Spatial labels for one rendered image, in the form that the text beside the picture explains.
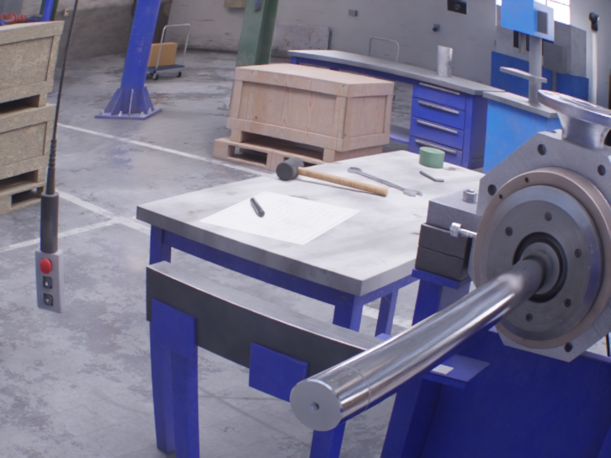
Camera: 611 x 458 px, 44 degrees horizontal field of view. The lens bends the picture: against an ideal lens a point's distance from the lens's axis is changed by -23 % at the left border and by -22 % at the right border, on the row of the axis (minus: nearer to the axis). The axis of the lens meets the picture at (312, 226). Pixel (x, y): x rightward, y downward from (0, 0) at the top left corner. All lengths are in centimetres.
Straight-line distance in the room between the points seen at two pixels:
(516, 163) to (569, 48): 1054
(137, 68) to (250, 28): 139
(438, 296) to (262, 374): 40
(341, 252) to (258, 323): 50
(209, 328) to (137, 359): 167
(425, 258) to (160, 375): 110
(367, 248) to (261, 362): 60
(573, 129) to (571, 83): 1046
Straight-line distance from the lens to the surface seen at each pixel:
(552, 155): 182
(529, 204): 169
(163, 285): 209
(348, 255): 235
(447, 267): 195
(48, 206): 163
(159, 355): 274
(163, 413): 285
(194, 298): 202
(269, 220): 257
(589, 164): 179
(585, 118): 175
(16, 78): 560
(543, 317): 172
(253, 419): 329
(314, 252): 234
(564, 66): 1226
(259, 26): 973
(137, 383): 345
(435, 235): 195
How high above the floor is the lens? 156
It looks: 16 degrees down
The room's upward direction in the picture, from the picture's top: 6 degrees clockwise
